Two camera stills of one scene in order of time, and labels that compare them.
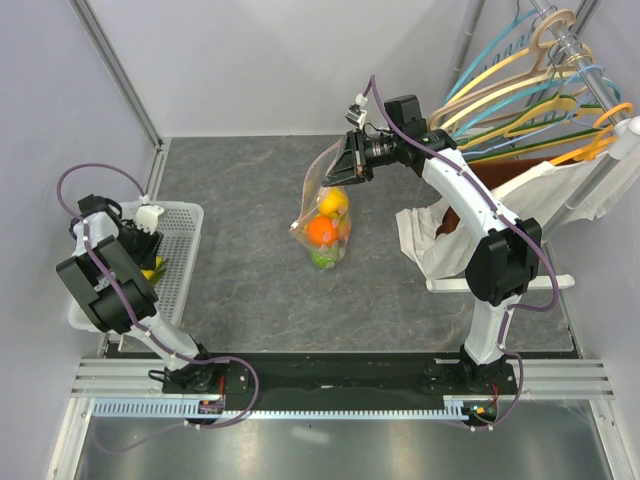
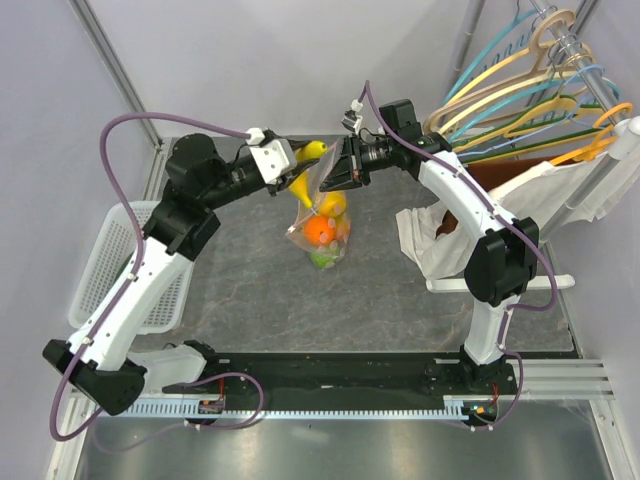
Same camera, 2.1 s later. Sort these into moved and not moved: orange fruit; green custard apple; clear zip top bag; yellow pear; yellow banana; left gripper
Moved: left gripper; yellow banana
Not moved: yellow pear; orange fruit; green custard apple; clear zip top bag
